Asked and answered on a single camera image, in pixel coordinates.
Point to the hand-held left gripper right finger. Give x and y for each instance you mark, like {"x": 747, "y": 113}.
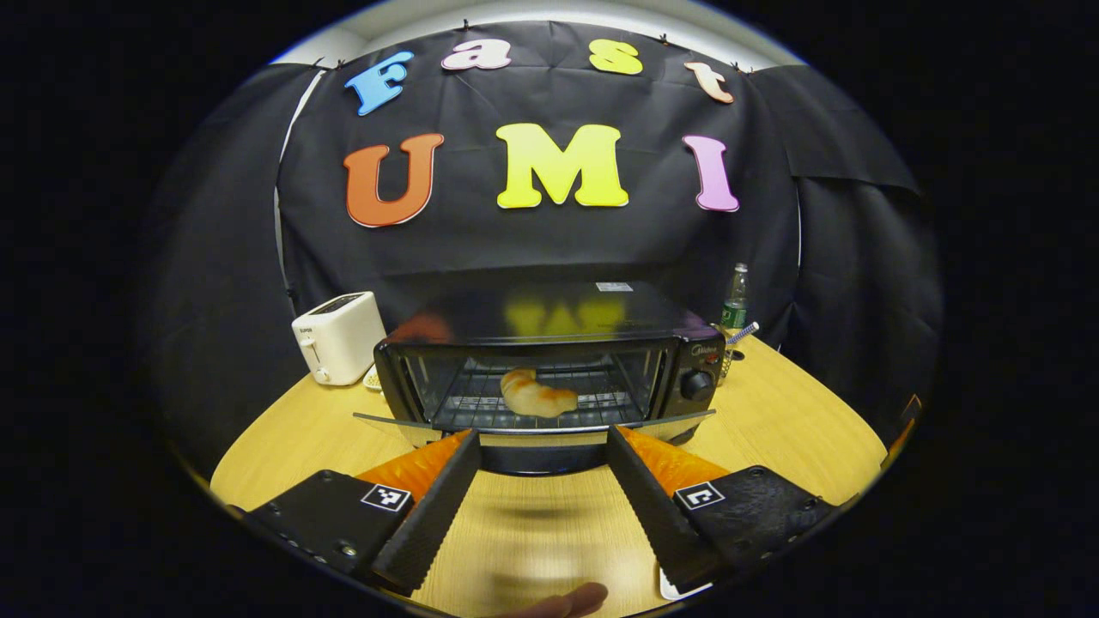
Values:
{"x": 657, "y": 506}

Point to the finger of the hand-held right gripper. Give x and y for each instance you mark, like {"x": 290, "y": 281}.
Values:
{"x": 901, "y": 433}

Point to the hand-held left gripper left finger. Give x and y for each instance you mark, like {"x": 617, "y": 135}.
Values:
{"x": 429, "y": 506}

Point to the golden croissant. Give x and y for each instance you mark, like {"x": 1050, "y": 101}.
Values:
{"x": 537, "y": 396}

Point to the black electric oven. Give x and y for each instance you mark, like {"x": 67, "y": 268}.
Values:
{"x": 549, "y": 313}

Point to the white square plate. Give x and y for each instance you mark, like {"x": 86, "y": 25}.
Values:
{"x": 678, "y": 591}

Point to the metal mesh utensil holder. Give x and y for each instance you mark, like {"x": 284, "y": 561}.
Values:
{"x": 728, "y": 365}

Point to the white striped straw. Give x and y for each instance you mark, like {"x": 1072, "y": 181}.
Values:
{"x": 743, "y": 331}

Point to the white toaster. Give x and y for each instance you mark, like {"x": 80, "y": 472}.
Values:
{"x": 339, "y": 339}

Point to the clear plastic water bottle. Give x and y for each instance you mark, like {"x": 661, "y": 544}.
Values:
{"x": 735, "y": 300}

